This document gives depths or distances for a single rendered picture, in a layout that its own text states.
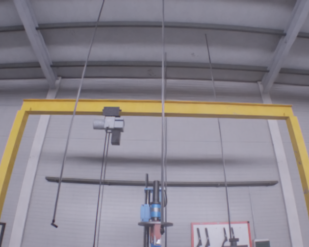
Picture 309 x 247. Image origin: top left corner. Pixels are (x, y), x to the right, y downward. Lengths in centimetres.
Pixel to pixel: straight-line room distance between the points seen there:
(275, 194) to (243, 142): 170
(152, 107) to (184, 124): 275
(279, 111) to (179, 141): 297
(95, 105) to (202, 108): 198
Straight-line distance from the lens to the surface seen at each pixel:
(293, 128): 476
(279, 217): 683
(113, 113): 420
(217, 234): 614
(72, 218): 634
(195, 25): 665
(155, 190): 416
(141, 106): 434
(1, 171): 447
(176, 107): 434
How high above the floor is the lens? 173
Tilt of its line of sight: 29 degrees up
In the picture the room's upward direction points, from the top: 1 degrees clockwise
